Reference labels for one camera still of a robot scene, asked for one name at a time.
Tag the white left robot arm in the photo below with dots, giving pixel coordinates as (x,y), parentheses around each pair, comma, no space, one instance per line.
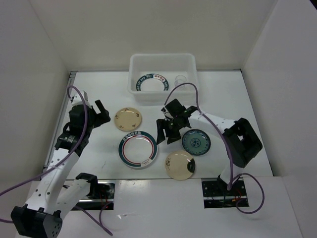
(43,213)

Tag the blue patterned small plate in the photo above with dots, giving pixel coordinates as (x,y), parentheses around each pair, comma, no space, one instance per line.
(196,142)

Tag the clear glass cup in bin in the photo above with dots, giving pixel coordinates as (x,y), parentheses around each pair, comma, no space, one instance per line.
(180,79)

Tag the aluminium table edge rail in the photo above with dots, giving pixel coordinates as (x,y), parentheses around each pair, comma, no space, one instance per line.
(56,130)

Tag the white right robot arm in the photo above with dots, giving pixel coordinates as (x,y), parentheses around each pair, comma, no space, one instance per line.
(240,140)

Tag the beige plate with calligraphy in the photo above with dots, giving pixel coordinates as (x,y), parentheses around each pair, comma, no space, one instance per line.
(180,165)

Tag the teal rim lettered plate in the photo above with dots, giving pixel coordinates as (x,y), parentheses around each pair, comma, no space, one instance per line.
(152,82)

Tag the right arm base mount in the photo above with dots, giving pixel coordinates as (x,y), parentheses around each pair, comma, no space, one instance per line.
(216,197)

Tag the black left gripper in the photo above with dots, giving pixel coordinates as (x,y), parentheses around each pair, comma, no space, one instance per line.
(101,117)

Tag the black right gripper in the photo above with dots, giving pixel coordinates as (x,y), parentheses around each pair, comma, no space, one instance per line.
(162,124)

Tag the beige flower pattern plate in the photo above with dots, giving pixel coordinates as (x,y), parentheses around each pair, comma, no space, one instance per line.
(127,119)

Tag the teal red ring plate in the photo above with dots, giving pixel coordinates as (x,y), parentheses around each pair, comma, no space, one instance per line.
(137,150)

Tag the white plastic bin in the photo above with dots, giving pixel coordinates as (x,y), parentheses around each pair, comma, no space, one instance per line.
(169,66)

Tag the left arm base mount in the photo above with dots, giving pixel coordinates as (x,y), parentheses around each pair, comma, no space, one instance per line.
(104,196)

